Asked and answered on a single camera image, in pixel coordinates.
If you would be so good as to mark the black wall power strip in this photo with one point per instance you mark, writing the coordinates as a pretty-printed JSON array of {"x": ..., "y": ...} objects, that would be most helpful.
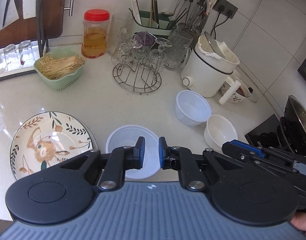
[{"x": 230, "y": 6}]

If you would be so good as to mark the green plastic basket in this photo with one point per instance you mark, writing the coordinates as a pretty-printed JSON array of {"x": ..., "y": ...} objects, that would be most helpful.
[{"x": 60, "y": 83}]

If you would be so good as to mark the black metal dish rack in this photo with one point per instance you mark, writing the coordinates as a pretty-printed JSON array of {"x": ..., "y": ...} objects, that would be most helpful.
[{"x": 39, "y": 17}]

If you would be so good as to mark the black wok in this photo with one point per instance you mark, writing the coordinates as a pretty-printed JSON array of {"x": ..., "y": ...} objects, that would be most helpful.
[{"x": 300, "y": 120}]

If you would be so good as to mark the pale shredded noodles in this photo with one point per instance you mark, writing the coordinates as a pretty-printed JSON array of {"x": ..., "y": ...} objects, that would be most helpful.
[{"x": 57, "y": 66}]

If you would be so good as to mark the green utensil holder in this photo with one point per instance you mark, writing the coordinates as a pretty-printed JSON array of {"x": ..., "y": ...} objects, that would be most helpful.
[{"x": 163, "y": 31}]

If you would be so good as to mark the clear glass tumbler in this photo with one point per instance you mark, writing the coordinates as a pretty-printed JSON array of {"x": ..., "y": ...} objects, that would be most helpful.
[{"x": 117, "y": 30}]

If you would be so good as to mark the red lid plastic jar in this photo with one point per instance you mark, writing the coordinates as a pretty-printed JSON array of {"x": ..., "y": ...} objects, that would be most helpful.
[{"x": 94, "y": 37}]

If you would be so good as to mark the bundle of brown chopsticks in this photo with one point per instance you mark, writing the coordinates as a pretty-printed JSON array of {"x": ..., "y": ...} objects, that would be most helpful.
[{"x": 154, "y": 10}]

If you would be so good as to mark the steel ladle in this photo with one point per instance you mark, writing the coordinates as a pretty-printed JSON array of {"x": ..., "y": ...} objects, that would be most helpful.
[{"x": 166, "y": 13}]

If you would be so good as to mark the person's right hand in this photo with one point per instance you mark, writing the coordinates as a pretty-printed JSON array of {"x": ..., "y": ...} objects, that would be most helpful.
[{"x": 303, "y": 223}]

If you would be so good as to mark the clear stemmed glass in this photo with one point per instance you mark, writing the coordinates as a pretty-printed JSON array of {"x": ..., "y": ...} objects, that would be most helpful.
[
  {"x": 125, "y": 52},
  {"x": 158, "y": 57}
]

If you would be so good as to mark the glass pot lid white knob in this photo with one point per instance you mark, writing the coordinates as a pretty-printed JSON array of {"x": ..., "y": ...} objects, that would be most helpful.
[{"x": 224, "y": 48}]

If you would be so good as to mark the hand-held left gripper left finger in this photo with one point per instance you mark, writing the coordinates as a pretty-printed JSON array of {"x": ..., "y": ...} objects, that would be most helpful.
[{"x": 141, "y": 152}]

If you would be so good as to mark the tall textured glass mug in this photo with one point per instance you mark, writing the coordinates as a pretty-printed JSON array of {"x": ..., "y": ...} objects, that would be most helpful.
[{"x": 179, "y": 45}]

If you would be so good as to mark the black induction cooktop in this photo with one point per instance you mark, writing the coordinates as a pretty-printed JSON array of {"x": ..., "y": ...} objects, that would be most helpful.
[{"x": 263, "y": 135}]

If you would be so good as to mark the patterned mug with pestle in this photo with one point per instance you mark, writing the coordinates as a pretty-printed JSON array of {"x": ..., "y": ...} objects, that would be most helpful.
[{"x": 234, "y": 99}]

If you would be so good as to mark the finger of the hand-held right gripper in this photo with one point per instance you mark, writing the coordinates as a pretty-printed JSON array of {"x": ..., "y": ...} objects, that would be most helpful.
[{"x": 243, "y": 150}]

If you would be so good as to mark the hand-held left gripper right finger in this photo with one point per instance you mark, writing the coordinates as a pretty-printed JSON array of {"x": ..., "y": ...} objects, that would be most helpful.
[{"x": 162, "y": 152}]

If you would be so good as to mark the white electric cooking pot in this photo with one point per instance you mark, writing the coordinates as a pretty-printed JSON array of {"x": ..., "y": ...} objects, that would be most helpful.
[{"x": 205, "y": 72}]

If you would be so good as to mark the rabbit and leaf print plate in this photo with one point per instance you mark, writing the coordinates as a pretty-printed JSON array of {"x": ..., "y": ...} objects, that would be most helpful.
[{"x": 52, "y": 135}]

